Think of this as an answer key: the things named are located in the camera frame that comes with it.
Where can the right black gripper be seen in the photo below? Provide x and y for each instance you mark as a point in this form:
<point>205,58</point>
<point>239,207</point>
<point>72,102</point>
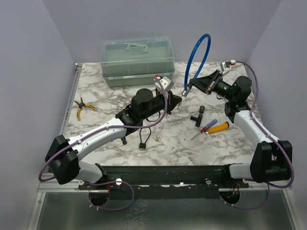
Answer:
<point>208,83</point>

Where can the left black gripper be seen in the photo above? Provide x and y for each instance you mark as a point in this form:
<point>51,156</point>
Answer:
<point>172,101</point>

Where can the clear green plastic storage box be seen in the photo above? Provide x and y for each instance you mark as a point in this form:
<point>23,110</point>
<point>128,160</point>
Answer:
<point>132,62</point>

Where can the small black keys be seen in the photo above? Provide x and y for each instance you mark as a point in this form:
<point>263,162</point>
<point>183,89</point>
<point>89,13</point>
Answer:
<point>123,142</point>

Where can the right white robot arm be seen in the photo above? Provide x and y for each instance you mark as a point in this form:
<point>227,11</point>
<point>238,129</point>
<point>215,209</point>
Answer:
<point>272,159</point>

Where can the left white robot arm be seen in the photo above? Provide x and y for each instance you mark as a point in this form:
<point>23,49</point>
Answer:
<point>64,157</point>

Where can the blue red screwdriver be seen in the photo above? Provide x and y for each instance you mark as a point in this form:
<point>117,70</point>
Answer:
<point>205,128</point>

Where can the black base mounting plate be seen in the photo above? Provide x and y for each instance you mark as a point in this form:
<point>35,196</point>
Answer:
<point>175,182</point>

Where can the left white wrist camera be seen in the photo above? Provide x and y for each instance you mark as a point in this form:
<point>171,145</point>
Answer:
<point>166,83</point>

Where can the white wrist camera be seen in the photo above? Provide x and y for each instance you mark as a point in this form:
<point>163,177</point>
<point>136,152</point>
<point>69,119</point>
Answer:
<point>226,66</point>
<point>166,83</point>

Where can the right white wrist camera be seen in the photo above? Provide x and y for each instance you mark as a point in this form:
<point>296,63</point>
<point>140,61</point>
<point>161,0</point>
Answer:
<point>226,66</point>

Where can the orange handled tool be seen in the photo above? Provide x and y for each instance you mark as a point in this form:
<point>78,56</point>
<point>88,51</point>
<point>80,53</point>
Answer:
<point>218,128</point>

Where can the yellow handled pliers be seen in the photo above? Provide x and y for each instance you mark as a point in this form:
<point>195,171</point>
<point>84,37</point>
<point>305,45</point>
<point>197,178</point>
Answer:
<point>82,105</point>

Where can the aluminium rail frame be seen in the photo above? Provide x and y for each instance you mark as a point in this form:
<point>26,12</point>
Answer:
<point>100,193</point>

